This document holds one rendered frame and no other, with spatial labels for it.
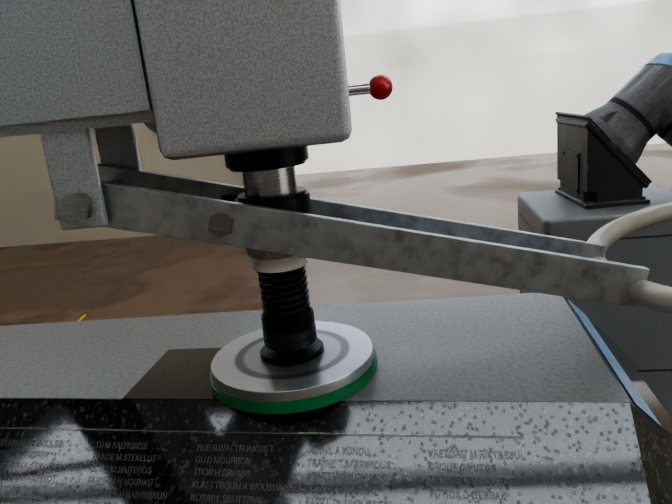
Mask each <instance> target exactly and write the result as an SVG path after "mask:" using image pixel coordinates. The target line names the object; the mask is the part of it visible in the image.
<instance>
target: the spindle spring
mask: <svg viewBox="0 0 672 504"><path fill-rule="evenodd" d="M257 273H258V275H259V276H258V281H259V282H260V283H259V287H260V288H261V289H260V294H261V295H262V296H261V300H262V307H263V310H262V311H263V314H264V315H266V316H269V317H276V318H278V317H288V316H292V315H296V314H298V313H301V312H303V311H304V310H306V309H311V307H310V300H309V293H308V291H309V289H308V286H307V285H308V281H307V280H306V279H307V274H306V268H305V266H303V267H301V268H298V269H295V270H291V271H287V272H280V273H261V272H257ZM294 273H295V274H294ZM291 274H293V275H291ZM287 275H291V276H287ZM282 276H287V277H283V278H275V279H269V278H273V277H282ZM266 277H267V278H266ZM296 279H297V280H296ZM293 280H296V281H293ZM290 281H293V282H290ZM286 282H290V283H286ZM281 283H286V284H281ZM266 284H268V285H266ZM270 284H281V285H270ZM296 286H298V287H296ZM294 287H296V288H294ZM291 288H293V289H291ZM286 289H291V290H287V291H281V290H286ZM271 291H281V292H271ZM296 293H298V294H296ZM293 294H296V295H293ZM290 295H293V296H290ZM285 296H290V297H285ZM268 297H269V298H268ZM278 297H285V298H278ZM272 298H277V299H272ZM296 300H298V301H296ZM293 301H296V302H293ZM290 302H293V303H290ZM285 303H289V304H285ZM272 304H285V305H272ZM299 306H300V307H299ZM296 307H298V308H296ZM293 308H295V309H293ZM289 309H292V310H289ZM283 310H288V311H283ZM272 311H282V312H272Z"/></svg>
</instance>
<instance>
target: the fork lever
mask: <svg viewBox="0 0 672 504"><path fill-rule="evenodd" d="M97 167H98V172H99V177H100V182H101V187H102V192H103V197H104V202H105V207H106V211H107V216H108V221H109V222H108V224H107V225H106V226H104V227H109V228H115V229H122V230H129V231H135V232H142V233H148V234H155V235H161V236H168V237H175V238H181V239H188V240H194V241H201V242H207V243H214V244H221V245H227V246H234V247H240V248H247V249H253V250H260V251H267V252H273V253H280V254H286V255H293V256H299V257H306V258H313V259H319V260H326V261H332V262H339V263H345V264H352V265H359V266H365V267H372V268H378V269H385V270H391V271H398V272H405V273H411V274H418V275H424V276H431V277H437V278H444V279H451V280H457V281H464V282H470V283H477V284H483V285H490V286H497V287H503V288H510V289H516V290H523V291H529V292H536V293H543V294H549V295H556V296H562V297H569V298H575V299H582V300H589V301H595V302H602V303H608V304H615V305H621V306H628V307H634V308H638V306H639V304H636V303H634V302H632V301H631V300H630V298H629V290H630V288H631V286H632V285H633V284H634V283H636V282H638V281H641V280H647V277H648V274H649V269H648V268H646V267H644V266H638V265H631V264H625V263H619V262H612V261H606V260H600V259H593V257H596V256H602V257H603V256H604V253H605V249H606V246H605V245H603V244H600V243H594V242H587V241H581V240H575V239H568V238H562V237H556V236H550V235H543V234H537V233H531V232H525V231H518V230H512V229H506V228H500V227H493V226H487V225H481V224H475V223H468V222H462V221H456V220H450V219H443V218H437V217H431V216H425V215H418V214H412V213H406V212H399V211H393V210H387V209H381V208H374V207H368V206H362V205H356V204H349V203H343V202H337V201H331V200H324V199H318V198H312V197H310V202H311V210H312V214H308V213H302V212H295V211H289V210H283V209H276V208H270V207H264V206H257V205H251V204H245V203H238V202H232V201H226V200H220V196H221V195H222V194H230V193H240V192H245V190H244V187H243V186H237V185H230V184H224V183H218V182H212V181H205V180H199V179H193V178H187V177H180V176H174V175H168V174H162V173H155V172H149V171H143V170H137V169H130V168H124V167H118V166H111V165H105V164H99V163H97ZM91 203H92V202H91V201H90V200H88V199H87V198H86V197H84V196H83V195H82V194H80V193H79V192H76V193H74V194H71V195H68V196H66V197H63V198H61V204H60V215H62V216H63V217H65V218H66V219H67V220H69V221H70V222H71V223H73V224H75V223H78V222H81V221H83V220H86V219H88V218H90V217H91Z"/></svg>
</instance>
